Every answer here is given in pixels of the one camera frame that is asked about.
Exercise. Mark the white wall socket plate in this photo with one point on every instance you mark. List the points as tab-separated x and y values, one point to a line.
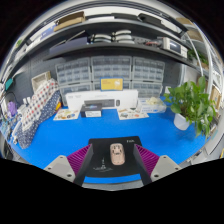
167	90

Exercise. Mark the white blue tissue box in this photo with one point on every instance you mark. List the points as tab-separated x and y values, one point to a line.
153	106

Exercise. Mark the dark shelf unit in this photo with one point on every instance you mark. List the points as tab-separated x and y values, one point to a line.
106	30

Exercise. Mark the red blue plaid cloth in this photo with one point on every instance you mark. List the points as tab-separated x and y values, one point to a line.
40	100

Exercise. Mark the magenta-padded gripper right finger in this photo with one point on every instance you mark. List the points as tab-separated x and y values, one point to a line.
165	168

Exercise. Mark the beige framed tray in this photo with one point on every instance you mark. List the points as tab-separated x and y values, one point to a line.
40	81

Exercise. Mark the small black box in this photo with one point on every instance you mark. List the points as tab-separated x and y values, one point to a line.
91	111

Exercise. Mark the navy polka-dot cloth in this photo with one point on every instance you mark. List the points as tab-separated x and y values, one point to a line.
38	125

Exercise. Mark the transparent pink computer mouse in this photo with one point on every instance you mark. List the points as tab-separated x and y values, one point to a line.
117	155

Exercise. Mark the colourful picture sheet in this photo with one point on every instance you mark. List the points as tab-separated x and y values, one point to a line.
66	114
133	114

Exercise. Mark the white keyboard box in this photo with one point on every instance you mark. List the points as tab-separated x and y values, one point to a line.
128	96

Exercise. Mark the yellow blue box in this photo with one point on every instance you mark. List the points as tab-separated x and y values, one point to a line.
111	84

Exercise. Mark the potted green plant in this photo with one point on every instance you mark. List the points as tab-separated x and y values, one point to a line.
190	103

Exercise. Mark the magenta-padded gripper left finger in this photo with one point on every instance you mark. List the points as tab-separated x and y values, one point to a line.
61	168

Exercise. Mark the black mouse pad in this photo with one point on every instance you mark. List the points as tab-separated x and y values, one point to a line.
101	150

